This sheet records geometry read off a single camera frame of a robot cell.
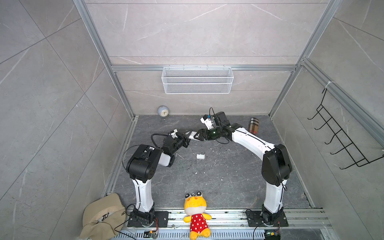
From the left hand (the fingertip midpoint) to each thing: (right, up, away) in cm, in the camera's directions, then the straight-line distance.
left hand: (193, 127), depth 88 cm
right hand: (+3, -5, 0) cm, 6 cm away
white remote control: (-1, -5, -2) cm, 6 cm away
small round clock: (-24, +12, +26) cm, 37 cm away
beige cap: (-46, -46, -14) cm, 66 cm away
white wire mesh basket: (+2, +33, +12) cm, 35 cm away
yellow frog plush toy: (+1, -38, -17) cm, 42 cm away
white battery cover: (+5, -19, +8) cm, 21 cm away
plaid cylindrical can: (+46, +1, +22) cm, 51 cm away
